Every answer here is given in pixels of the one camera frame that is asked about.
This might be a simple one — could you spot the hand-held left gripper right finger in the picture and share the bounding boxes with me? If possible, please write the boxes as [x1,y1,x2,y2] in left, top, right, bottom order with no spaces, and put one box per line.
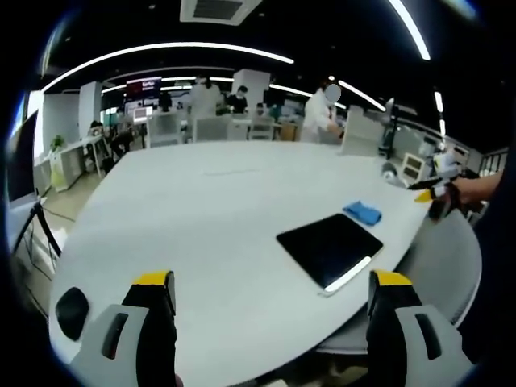
[366,268,475,387]

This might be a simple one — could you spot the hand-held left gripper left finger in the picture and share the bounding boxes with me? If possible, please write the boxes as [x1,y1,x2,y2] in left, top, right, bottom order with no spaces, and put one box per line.
[66,269,179,387]

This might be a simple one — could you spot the blue cleaning cloth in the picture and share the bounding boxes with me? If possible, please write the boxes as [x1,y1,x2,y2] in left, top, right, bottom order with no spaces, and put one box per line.
[342,200,382,227]

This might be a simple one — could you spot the black tablet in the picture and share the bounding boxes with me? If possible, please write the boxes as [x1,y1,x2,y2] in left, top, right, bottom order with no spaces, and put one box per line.
[276,213,385,298]

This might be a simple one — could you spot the person's right hand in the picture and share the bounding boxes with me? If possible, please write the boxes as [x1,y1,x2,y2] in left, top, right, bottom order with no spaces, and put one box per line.
[453,173,504,207]

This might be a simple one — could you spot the white storage cabinet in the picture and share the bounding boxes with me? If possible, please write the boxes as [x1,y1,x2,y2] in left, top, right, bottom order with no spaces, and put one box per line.
[402,152,425,181]

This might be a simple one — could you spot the grey tape roll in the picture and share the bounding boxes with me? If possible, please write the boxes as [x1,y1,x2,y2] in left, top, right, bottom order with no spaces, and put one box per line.
[380,160,405,187]

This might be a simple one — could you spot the black desk lamp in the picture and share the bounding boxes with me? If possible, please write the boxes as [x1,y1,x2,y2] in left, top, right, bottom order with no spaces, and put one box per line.
[377,96,401,160]

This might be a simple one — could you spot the grey office chair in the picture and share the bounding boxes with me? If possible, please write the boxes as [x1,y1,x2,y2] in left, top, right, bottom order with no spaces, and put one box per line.
[316,208,484,356]

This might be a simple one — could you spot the grey desk partition panel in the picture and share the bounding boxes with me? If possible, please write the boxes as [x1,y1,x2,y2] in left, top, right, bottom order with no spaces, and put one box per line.
[339,105,385,156]

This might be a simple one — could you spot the black monitor stand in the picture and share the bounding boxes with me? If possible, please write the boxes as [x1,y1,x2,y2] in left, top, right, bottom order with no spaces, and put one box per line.
[11,200,62,263]

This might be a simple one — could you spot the straight ceiling light strip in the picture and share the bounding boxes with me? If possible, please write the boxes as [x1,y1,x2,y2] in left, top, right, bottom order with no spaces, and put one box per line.
[387,0,431,62]

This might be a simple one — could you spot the white side desk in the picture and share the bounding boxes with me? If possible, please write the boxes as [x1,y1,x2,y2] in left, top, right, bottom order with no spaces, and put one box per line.
[51,135,106,191]

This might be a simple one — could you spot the black computer monitor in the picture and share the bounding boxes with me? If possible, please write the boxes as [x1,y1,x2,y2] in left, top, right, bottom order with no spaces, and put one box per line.
[5,107,40,203]

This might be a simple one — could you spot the grey cubicle partition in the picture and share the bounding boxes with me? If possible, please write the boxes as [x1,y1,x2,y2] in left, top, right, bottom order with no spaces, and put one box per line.
[193,115,235,143]
[146,110,190,148]

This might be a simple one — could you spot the red display screen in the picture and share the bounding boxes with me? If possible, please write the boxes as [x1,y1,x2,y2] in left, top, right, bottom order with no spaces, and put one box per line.
[125,77,163,102]

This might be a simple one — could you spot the ceiling air vent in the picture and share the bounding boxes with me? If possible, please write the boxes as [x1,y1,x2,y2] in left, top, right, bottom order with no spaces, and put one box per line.
[179,0,260,23]

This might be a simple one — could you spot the long curved ceiling light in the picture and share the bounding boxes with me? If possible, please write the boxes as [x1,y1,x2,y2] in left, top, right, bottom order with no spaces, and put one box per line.
[41,41,295,93]

